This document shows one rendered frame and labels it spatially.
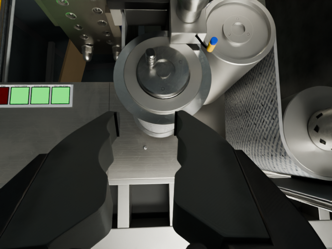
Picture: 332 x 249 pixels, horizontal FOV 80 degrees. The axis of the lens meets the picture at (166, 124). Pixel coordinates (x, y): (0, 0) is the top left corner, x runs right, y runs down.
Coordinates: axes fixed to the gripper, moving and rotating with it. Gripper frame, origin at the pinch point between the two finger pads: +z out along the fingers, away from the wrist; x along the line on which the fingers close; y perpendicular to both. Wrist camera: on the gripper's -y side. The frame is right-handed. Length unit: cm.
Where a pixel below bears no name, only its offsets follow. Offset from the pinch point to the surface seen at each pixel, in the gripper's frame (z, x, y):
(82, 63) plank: 217, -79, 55
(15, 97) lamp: 47, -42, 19
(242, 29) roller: 23.4, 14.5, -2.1
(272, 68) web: 20.6, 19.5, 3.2
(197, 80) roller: 17.0, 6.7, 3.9
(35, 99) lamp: 46, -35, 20
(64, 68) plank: 183, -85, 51
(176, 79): 16.2, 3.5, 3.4
